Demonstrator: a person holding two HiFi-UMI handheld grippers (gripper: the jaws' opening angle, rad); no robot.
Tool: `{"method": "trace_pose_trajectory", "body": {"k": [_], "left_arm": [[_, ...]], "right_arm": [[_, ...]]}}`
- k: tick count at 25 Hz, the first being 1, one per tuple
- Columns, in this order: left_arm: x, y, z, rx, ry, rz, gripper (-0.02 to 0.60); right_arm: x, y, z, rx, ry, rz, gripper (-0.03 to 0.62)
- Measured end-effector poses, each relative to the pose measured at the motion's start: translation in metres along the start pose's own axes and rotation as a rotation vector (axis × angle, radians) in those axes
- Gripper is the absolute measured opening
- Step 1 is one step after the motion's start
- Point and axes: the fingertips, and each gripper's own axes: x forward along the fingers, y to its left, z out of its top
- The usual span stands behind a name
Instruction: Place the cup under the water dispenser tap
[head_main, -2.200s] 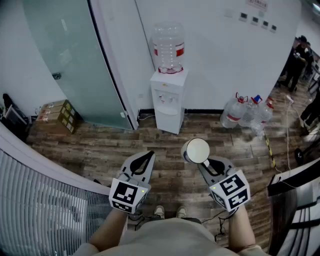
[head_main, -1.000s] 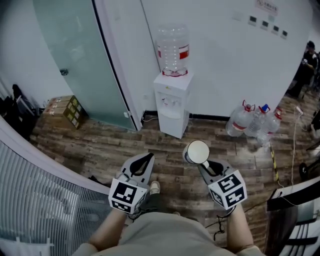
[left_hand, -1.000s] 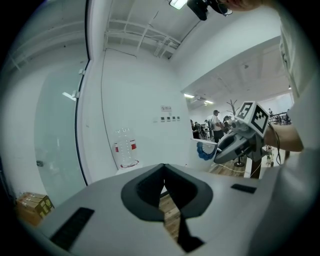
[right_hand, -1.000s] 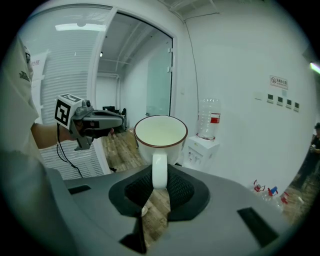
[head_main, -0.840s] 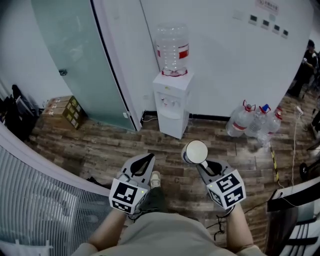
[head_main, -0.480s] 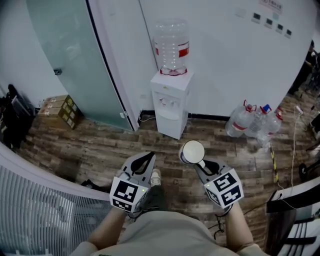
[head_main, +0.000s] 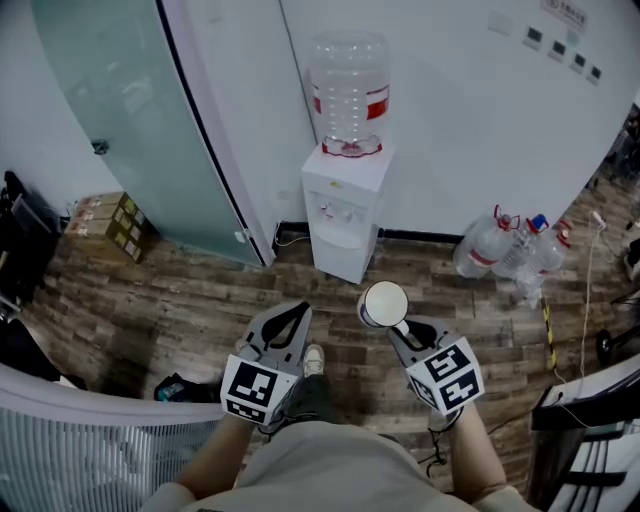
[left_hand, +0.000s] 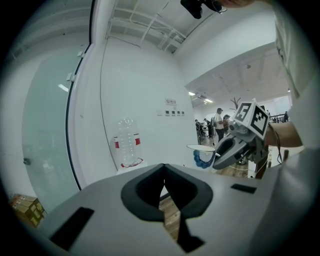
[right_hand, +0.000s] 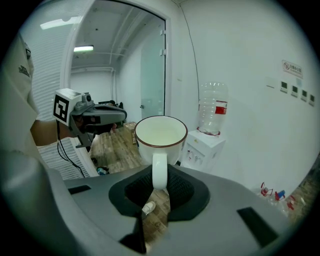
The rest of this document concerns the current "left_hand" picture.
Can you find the white wall sign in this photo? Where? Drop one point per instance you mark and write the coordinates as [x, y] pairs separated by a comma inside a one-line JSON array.
[[171, 101]]

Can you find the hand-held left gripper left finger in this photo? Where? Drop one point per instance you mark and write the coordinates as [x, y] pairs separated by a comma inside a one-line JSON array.
[[107, 220]]

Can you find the clear water dispenser red label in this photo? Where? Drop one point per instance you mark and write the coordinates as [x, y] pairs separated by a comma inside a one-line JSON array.
[[127, 142]]

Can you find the row of wall switches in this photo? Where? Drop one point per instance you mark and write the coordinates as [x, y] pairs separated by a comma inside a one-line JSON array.
[[172, 113]]

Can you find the frosted glass door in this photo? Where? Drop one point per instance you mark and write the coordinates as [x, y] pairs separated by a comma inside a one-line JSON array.
[[47, 130]]

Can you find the white cup with blue pattern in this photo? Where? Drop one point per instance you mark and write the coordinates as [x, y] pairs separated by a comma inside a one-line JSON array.
[[203, 157]]

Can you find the bare tree decoration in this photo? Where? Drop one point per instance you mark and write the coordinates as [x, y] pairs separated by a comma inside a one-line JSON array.
[[235, 103]]

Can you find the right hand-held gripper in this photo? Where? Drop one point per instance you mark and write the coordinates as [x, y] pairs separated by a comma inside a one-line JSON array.
[[252, 120]]

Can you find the person's right forearm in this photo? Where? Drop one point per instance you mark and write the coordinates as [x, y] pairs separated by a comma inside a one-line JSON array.
[[285, 135]]

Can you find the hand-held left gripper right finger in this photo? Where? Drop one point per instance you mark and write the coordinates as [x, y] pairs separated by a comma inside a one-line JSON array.
[[225, 212]]

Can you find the ceiling light panel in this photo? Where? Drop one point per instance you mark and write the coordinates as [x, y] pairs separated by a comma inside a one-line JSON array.
[[191, 93], [208, 100]]

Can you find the black head-worn camera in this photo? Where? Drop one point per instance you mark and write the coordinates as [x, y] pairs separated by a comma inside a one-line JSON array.
[[193, 7]]

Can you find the stack of cardboard boxes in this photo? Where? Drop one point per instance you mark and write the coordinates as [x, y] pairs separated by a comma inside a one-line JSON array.
[[28, 210]]

